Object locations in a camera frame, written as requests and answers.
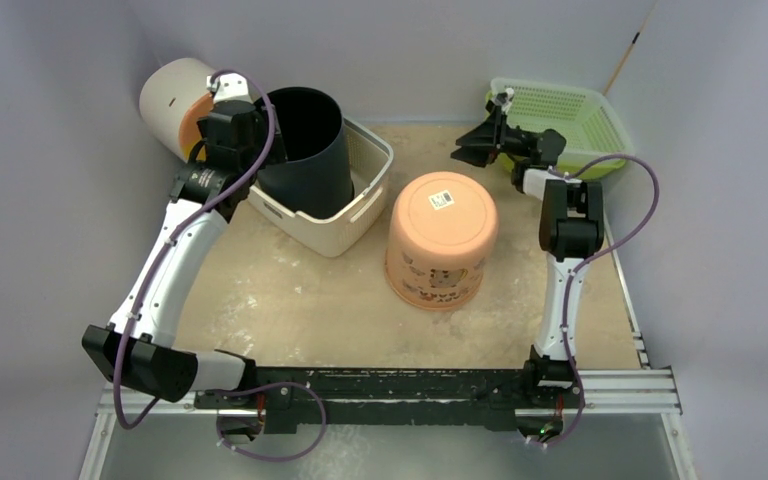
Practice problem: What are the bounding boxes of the green white perforated basket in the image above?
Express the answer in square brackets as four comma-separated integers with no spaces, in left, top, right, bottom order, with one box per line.
[487,77,635,173]

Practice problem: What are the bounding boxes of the large orange plastic bucket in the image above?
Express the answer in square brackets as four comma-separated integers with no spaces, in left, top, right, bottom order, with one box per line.
[384,171,499,311]

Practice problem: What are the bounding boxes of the tall black cylindrical bin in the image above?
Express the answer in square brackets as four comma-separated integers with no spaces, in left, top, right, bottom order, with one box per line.
[258,86,355,219]

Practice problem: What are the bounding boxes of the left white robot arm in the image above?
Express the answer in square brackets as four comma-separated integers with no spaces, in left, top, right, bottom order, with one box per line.
[81,98,279,409]

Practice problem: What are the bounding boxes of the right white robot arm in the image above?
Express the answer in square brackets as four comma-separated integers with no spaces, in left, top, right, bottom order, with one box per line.
[451,103,605,407]

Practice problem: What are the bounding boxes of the white orange cylindrical container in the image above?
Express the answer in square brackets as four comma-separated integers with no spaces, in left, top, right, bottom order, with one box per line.
[138,58,214,162]

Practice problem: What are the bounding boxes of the cream plastic storage basket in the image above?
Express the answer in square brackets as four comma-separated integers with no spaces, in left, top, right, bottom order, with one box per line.
[248,117,394,258]

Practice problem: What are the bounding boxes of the thin wooden stick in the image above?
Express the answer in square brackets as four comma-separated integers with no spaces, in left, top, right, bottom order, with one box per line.
[602,0,659,96]

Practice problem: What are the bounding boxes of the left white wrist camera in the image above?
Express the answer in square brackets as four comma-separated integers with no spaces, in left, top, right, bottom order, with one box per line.
[206,72,252,104]

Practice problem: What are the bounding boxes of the aluminium table frame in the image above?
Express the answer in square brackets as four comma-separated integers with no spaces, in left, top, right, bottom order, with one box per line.
[80,215,693,479]

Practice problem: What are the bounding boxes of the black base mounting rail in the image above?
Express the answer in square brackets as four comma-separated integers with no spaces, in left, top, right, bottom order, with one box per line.
[194,366,583,436]

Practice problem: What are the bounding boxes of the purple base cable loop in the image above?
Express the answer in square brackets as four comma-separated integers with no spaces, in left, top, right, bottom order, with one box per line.
[214,381,328,464]

